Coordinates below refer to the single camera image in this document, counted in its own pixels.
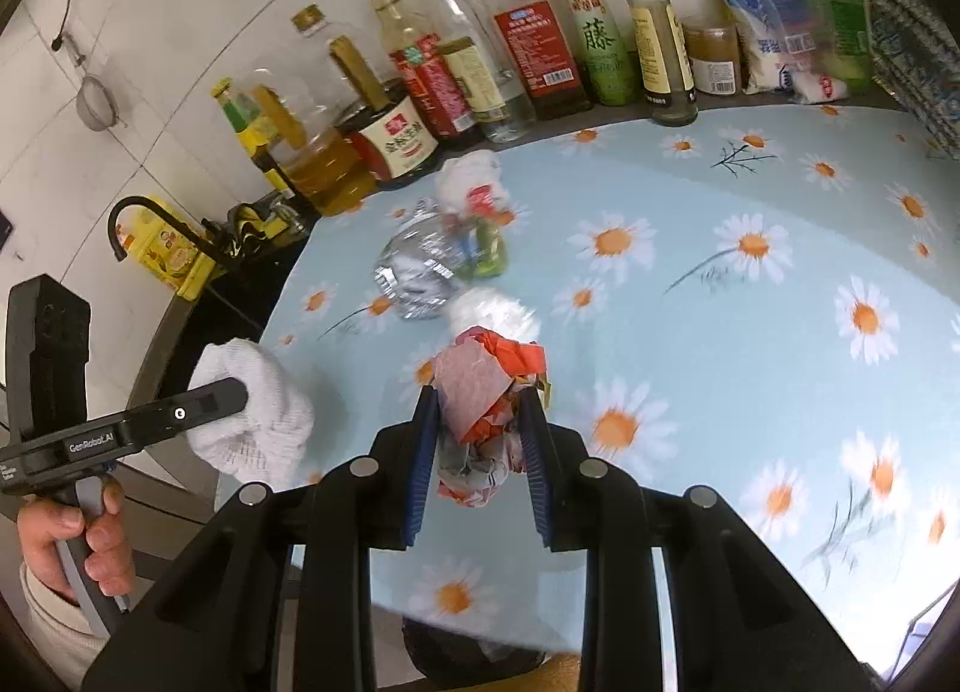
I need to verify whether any red white wrapper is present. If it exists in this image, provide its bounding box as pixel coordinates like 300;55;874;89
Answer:
431;327;550;509

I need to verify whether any silver foil wrapper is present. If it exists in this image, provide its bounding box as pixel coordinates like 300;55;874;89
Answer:
373;198;472;320

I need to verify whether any white tissue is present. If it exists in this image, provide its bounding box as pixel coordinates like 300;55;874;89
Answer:
434;149;511;216

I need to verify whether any black lined trash bin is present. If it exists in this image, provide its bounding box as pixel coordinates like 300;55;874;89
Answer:
402;617;548;689

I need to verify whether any black kitchen sink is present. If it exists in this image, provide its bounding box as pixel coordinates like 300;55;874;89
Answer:
127;237;308;408

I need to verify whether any person's left hand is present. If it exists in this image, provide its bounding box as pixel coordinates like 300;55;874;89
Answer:
16;477;135;604

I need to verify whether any black sink faucet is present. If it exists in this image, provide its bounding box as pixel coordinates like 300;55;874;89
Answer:
106;195;226;273

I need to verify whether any black yellow cleaning cloth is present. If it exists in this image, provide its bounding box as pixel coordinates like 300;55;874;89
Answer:
202;197;309;261

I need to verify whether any daisy print blue tablecloth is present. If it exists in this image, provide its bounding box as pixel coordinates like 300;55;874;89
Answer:
259;104;958;676

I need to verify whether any metal hanging strainer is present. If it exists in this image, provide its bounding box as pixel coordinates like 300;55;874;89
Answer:
50;0;121;132

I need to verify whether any small green yellow bottle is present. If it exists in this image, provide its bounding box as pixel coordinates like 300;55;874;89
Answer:
212;78;295;200

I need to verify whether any large cooking oil jug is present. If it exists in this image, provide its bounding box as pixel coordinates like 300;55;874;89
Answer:
244;4;376;218

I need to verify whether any soy sauce jug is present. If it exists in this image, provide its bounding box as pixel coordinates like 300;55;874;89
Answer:
329;36;441;188

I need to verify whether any red label sauce bottle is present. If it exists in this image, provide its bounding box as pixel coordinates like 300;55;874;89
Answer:
370;0;483;149

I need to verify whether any clear vinegar bottle yellow label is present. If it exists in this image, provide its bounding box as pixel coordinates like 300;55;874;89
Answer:
423;0;535;145

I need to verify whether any tall yellow label bottle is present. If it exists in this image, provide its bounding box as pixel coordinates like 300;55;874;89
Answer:
626;0;698;127

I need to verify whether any green label oil bottle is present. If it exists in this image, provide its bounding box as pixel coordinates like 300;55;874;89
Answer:
566;0;640;106

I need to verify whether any small brown spice jar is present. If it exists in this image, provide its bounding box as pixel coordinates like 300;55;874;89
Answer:
683;20;742;98

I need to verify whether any blue white seasoning bag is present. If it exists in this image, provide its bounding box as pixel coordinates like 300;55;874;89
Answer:
724;0;851;104

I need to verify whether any blue patterned cloth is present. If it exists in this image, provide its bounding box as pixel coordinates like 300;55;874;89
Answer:
866;0;958;161

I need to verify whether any red label clear bottle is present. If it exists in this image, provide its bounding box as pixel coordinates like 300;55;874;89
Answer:
483;0;592;121

